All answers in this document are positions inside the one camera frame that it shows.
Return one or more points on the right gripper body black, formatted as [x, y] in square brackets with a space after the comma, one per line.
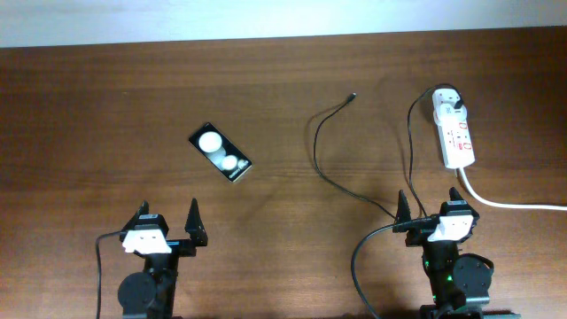
[418, 237]

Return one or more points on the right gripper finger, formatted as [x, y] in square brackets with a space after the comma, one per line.
[454, 195]
[403, 214]

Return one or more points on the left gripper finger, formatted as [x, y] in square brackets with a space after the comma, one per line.
[194, 226]
[131, 223]

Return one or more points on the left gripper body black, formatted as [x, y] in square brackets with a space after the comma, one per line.
[179, 248]

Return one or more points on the black Galaxy smartphone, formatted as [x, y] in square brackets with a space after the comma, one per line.
[225, 156]

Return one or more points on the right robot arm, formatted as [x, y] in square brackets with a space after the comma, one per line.
[459, 282]

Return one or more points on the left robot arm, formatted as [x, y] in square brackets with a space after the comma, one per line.
[150, 293]

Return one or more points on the white charger plug adapter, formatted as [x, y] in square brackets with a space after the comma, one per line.
[448, 107]

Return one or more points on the white power strip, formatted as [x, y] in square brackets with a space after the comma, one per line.
[456, 145]

